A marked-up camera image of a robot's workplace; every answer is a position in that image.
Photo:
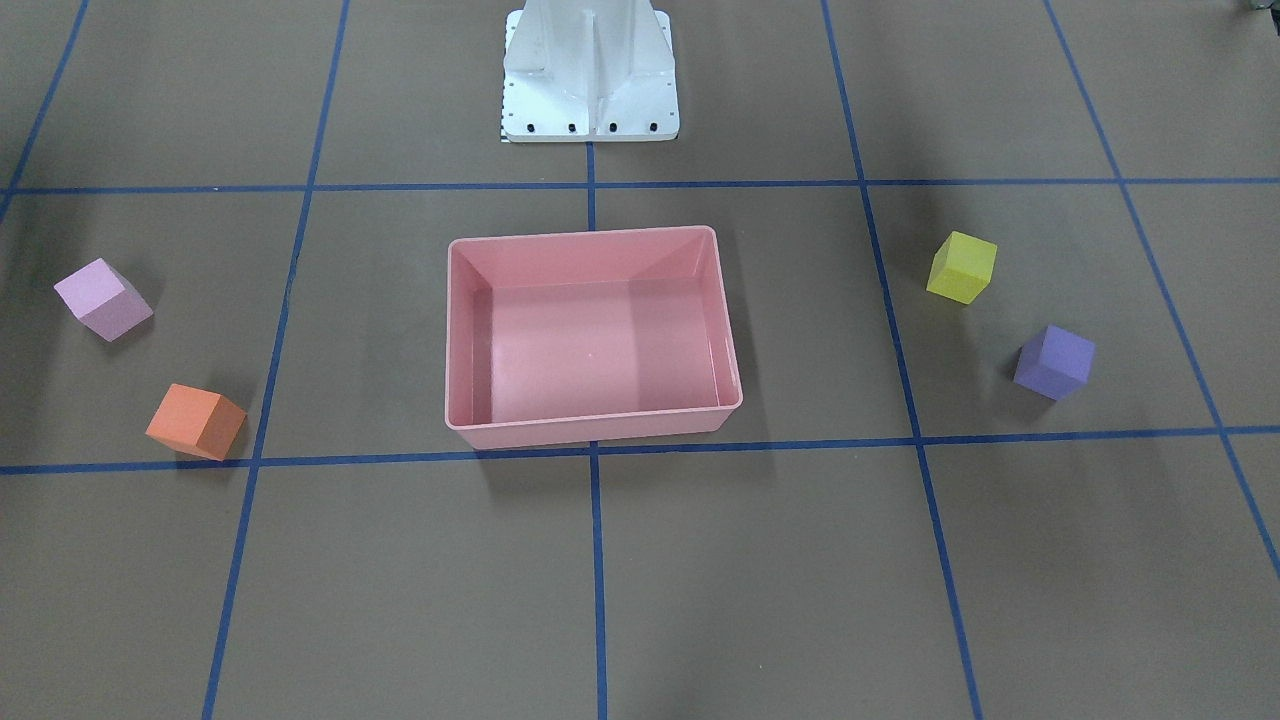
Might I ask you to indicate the purple foam block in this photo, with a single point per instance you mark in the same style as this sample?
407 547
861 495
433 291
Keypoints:
1055 363

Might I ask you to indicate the yellow foam block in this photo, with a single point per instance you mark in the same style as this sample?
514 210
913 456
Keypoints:
962 268

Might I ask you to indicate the orange foam block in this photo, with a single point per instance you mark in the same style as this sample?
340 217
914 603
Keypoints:
196 422

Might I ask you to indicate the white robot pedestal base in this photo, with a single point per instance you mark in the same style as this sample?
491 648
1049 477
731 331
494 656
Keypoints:
589 71

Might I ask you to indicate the light pink foam block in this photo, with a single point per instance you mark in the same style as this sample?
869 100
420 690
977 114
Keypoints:
103 300

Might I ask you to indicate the pink plastic bin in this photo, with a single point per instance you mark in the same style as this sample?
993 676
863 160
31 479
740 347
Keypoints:
560 338

